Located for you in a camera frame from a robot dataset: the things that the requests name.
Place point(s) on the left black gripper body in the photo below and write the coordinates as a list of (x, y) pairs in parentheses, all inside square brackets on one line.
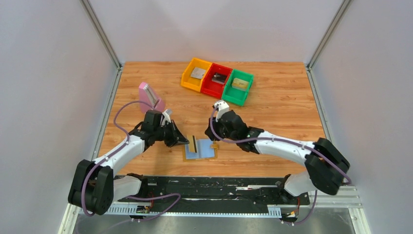
[(172, 134)]

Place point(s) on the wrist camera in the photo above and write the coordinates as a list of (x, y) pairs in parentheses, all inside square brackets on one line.
[(221, 107), (166, 117)]

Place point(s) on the dark card in red bin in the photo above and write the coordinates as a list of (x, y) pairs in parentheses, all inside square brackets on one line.
[(219, 78)]

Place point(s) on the gold card in green bin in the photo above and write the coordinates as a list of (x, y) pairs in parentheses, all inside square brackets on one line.
[(240, 84)]

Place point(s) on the red plastic bin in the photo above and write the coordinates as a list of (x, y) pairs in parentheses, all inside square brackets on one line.
[(211, 88)]

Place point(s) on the pink wedge stand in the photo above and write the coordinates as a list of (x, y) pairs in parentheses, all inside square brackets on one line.
[(150, 98)]

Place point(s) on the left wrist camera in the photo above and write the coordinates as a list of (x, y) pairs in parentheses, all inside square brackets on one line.
[(166, 117)]

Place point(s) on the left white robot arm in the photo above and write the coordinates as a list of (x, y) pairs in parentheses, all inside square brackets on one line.
[(94, 187)]

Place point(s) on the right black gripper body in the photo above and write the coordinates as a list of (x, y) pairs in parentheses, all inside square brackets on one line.
[(218, 128)]

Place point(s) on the green plastic bin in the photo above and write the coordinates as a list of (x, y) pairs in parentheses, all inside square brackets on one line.
[(234, 95)]

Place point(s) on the yellow plastic bin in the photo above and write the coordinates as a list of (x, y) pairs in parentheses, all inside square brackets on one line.
[(193, 83)]

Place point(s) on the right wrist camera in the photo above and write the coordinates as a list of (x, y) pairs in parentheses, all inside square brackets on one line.
[(221, 107)]

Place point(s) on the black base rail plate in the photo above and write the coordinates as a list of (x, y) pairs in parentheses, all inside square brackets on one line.
[(220, 195)]

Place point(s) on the silver card in yellow bin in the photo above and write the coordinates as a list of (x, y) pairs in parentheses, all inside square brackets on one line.
[(197, 73)]

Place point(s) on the yellow leather card holder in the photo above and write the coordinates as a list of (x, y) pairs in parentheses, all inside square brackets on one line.
[(207, 149)]

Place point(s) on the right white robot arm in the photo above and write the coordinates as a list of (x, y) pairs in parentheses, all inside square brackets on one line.
[(325, 166)]

